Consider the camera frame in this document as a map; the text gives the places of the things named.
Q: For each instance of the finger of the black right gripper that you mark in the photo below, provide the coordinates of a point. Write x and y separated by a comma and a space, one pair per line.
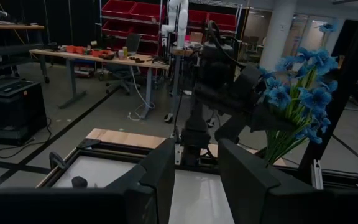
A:
232, 129
269, 121

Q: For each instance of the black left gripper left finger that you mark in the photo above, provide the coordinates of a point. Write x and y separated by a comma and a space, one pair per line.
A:
154, 186

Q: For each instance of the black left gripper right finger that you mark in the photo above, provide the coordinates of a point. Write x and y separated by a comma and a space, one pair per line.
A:
244, 180

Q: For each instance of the blue artificial flower bunch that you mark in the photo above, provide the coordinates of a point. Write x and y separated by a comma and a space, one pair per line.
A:
315, 99

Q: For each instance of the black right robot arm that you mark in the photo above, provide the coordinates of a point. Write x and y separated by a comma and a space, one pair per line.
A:
196, 130

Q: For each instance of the white upright robot arm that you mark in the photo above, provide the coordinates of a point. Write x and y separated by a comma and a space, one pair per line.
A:
182, 18

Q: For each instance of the small cardboard box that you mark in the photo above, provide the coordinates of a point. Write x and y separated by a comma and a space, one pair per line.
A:
196, 37

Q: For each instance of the small black round knob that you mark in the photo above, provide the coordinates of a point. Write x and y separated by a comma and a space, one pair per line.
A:
79, 182

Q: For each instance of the white round column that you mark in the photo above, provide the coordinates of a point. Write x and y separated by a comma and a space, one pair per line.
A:
278, 31

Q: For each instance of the wooden top desk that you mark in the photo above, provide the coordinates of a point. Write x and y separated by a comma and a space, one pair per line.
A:
148, 63

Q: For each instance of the grey office chair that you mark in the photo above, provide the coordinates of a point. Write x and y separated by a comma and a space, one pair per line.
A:
134, 43

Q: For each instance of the yellow bottle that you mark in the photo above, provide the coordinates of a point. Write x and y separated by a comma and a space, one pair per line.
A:
125, 52

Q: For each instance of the red bin shelving rack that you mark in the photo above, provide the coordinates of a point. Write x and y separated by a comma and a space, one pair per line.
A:
120, 9

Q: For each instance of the orange parts pile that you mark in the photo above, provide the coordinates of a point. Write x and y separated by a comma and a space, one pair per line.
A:
96, 53

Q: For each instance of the orange blocks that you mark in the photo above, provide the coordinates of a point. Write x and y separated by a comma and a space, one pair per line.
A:
73, 49

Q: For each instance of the black equipment case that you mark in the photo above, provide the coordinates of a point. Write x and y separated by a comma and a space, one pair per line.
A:
11, 109

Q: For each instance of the long wooden table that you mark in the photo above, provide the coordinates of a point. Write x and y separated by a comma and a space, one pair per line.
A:
11, 27

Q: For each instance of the small wooden pedestal table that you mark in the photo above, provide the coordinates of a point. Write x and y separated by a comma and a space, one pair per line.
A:
176, 81

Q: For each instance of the black aluminium rig frame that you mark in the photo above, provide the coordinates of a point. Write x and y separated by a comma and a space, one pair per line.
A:
346, 77

